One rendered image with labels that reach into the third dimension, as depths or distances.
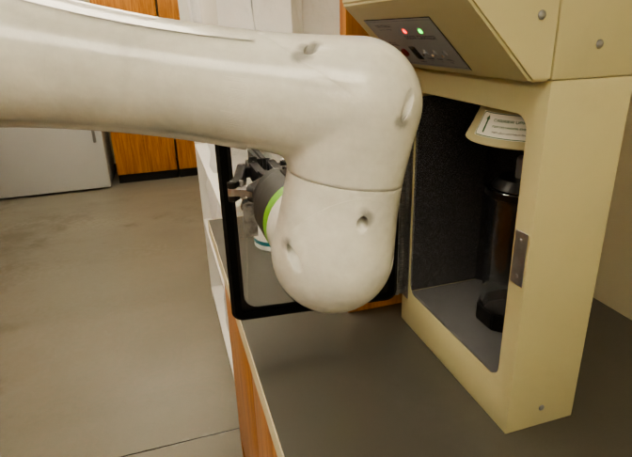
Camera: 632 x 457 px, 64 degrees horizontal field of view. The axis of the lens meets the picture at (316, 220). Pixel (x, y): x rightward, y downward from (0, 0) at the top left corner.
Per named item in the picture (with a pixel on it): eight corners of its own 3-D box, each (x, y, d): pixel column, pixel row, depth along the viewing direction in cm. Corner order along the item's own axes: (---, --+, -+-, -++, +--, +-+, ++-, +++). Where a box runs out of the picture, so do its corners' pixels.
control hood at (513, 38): (408, 64, 82) (411, -4, 78) (552, 81, 53) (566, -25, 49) (341, 68, 78) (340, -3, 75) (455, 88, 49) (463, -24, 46)
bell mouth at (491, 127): (539, 122, 82) (544, 87, 80) (633, 144, 66) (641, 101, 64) (442, 132, 77) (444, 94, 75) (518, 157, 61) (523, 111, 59)
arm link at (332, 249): (280, 340, 41) (402, 335, 44) (301, 190, 37) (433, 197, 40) (248, 267, 53) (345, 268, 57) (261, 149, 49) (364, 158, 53)
